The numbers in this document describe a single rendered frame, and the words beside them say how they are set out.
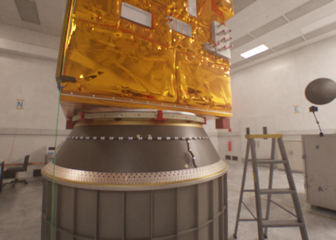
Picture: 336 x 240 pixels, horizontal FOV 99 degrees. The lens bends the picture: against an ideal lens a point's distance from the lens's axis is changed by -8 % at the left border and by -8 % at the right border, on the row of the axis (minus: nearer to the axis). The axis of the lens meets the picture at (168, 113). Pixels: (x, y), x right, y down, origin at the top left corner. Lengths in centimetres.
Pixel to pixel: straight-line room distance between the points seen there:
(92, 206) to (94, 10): 155
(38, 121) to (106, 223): 580
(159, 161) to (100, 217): 57
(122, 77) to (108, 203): 97
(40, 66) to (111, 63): 596
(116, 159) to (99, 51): 87
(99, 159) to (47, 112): 559
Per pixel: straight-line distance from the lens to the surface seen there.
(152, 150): 132
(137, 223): 134
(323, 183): 433
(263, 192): 207
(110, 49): 148
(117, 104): 139
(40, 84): 707
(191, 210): 144
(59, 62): 151
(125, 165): 129
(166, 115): 146
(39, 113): 687
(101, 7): 169
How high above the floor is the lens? 151
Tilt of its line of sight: 8 degrees up
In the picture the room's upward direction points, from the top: straight up
